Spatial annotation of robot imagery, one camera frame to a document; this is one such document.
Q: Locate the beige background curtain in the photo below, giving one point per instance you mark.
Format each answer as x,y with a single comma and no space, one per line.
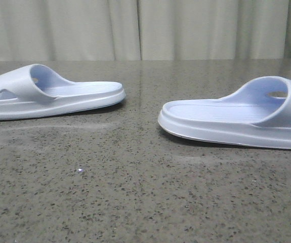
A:
144,30

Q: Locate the light blue slipper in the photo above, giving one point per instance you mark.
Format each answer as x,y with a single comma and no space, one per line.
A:
258,114
37,91

